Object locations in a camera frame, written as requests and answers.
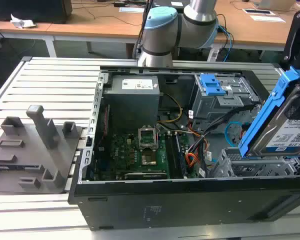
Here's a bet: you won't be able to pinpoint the hard disk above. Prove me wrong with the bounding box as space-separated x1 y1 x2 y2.
238 66 300 160

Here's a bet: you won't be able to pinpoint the grey parts rack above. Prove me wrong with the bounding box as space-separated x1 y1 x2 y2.
0 104 85 195

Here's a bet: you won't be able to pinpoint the blue disk wire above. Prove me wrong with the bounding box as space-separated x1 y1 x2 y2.
224 121 244 149

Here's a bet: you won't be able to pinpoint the crumpled white paper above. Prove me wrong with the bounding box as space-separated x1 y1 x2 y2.
9 13 37 29

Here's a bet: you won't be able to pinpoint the orange wire bundle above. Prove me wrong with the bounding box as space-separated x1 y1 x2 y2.
186 152 204 171

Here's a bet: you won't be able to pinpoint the grey metal disk bay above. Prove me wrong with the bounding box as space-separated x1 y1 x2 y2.
209 147 300 179

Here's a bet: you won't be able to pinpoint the wooden desk white legs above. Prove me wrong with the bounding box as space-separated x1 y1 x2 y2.
0 14 57 58

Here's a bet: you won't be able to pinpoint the yellow wire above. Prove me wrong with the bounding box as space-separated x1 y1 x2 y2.
156 92 184 124

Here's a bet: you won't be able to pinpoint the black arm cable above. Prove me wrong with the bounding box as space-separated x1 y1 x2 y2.
132 0 155 60

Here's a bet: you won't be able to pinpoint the black graphics card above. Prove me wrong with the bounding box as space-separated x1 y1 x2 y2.
123 170 168 181

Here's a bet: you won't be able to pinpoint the white paper sheet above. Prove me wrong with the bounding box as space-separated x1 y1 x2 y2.
119 6 146 14
249 14 286 24

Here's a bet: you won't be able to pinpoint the grey power supply unit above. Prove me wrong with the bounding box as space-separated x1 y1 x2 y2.
103 74 164 126

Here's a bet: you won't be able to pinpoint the green motherboard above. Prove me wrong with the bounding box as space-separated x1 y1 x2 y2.
93 131 201 181

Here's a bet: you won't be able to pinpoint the long wooden desk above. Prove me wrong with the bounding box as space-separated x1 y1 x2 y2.
46 0 300 60

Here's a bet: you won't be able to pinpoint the black monitor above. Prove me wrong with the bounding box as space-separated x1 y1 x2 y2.
0 0 73 25

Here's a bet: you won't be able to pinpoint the thin red wire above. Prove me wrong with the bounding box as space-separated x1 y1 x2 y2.
103 104 111 136

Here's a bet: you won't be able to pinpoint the black RAM slot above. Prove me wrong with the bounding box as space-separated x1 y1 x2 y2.
164 134 178 180

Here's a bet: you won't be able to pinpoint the black open PC case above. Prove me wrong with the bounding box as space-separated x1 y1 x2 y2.
67 65 300 231

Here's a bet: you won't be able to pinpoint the grey laptop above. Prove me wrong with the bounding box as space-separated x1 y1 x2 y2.
253 0 296 12

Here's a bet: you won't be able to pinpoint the CPU socket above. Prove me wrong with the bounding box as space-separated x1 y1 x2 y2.
140 152 158 167

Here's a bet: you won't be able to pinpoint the grey drive cage blue latch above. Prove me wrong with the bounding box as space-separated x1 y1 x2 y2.
191 72 263 129

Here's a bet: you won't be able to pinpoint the black wire bundle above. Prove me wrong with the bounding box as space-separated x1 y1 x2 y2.
186 103 262 157

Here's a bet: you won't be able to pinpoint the dark RAM stick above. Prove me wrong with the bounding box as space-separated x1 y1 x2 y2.
175 133 188 179

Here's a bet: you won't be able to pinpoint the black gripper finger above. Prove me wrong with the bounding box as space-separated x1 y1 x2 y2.
285 86 300 120

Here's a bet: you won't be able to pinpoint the blue cable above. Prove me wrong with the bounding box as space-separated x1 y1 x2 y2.
217 24 235 62

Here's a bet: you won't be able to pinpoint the metal socket cover frame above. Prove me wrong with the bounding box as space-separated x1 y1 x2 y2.
138 124 158 151

